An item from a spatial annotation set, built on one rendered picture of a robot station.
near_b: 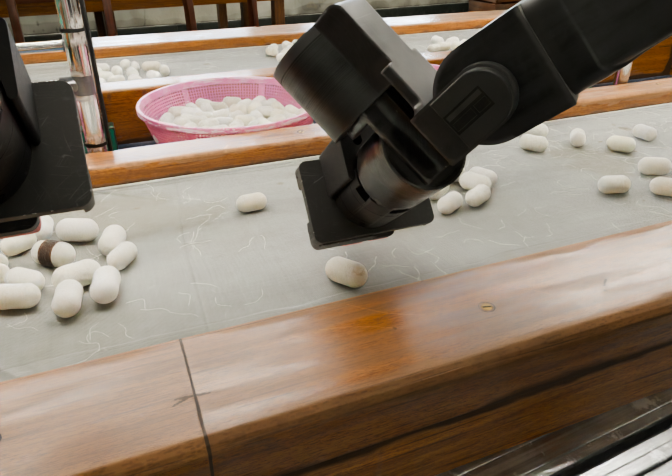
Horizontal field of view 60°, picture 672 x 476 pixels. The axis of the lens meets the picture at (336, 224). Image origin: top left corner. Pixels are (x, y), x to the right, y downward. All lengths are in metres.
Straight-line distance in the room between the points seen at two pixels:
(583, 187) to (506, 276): 0.26
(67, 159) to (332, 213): 0.21
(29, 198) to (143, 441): 0.14
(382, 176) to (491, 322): 0.13
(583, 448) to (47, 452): 0.35
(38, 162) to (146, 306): 0.21
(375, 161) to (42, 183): 0.19
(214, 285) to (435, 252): 0.20
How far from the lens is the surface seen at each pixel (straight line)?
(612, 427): 0.51
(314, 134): 0.74
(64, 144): 0.31
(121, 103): 1.00
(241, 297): 0.47
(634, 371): 0.51
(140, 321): 0.47
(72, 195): 0.30
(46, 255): 0.55
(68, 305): 0.48
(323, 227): 0.44
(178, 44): 1.36
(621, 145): 0.82
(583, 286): 0.47
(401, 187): 0.36
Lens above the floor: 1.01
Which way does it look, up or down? 28 degrees down
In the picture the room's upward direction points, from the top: straight up
